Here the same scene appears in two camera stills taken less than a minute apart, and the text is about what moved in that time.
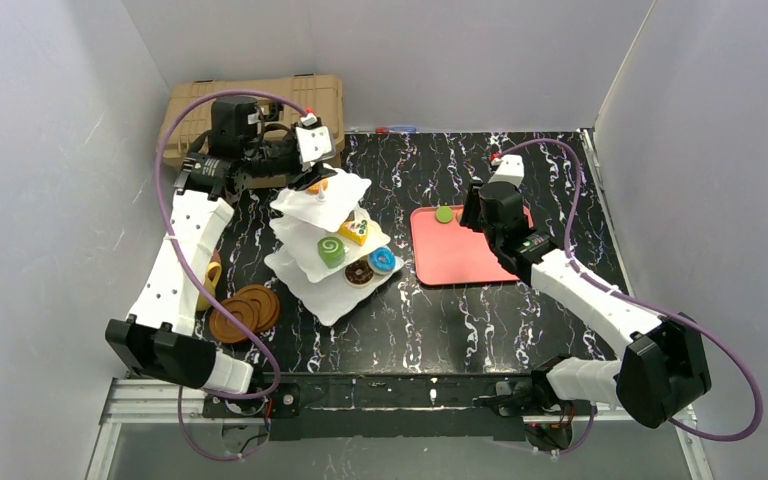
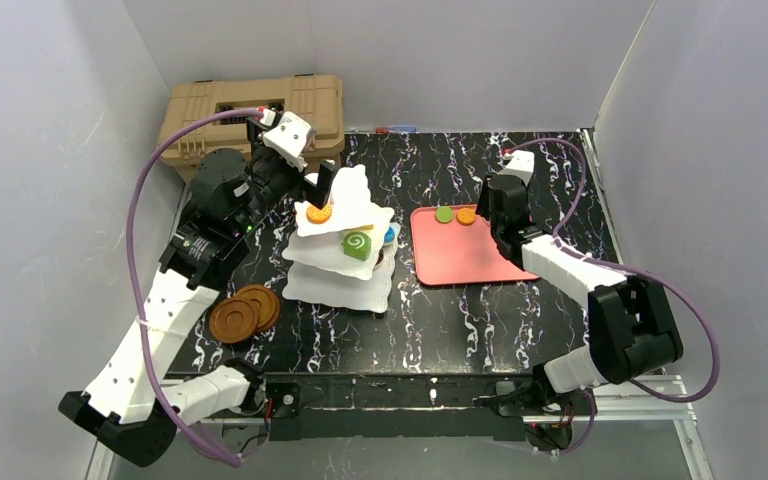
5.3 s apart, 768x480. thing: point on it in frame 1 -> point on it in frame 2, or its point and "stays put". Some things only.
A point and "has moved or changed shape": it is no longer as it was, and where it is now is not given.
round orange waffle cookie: x=315 y=188 has moved or changed shape
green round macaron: x=444 y=214 stays put
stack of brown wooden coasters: x=256 y=306 stays put
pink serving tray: x=453 y=254 stays put
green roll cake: x=331 y=251 -> x=356 y=244
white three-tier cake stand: x=328 y=253 has moved or changed shape
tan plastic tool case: x=321 y=97 stays put
